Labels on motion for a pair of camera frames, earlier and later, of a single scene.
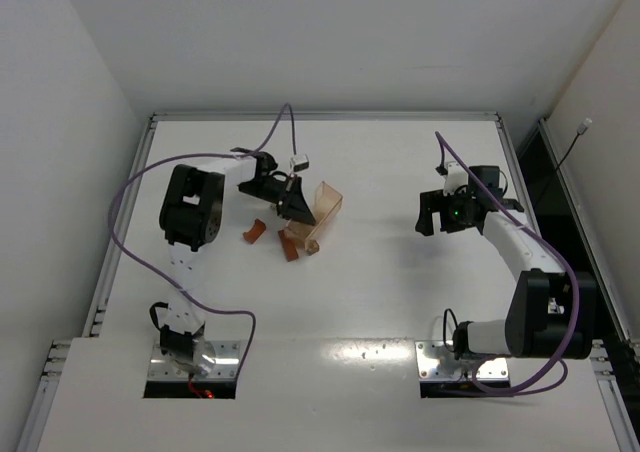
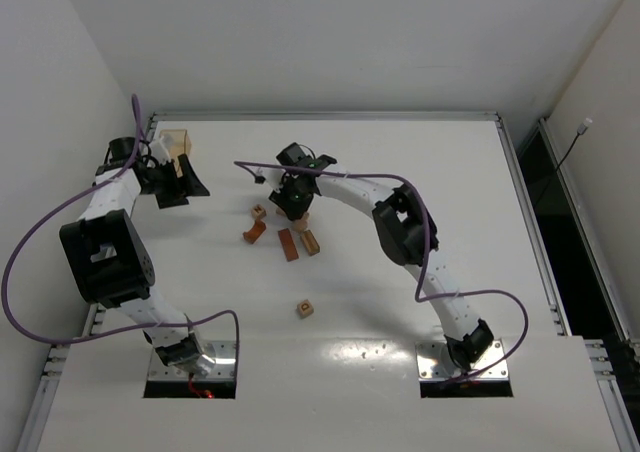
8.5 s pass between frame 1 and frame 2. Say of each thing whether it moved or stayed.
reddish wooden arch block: stayed
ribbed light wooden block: moved
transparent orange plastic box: moved
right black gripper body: moved
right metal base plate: stayed
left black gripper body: moved
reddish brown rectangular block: stayed
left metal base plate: stayed
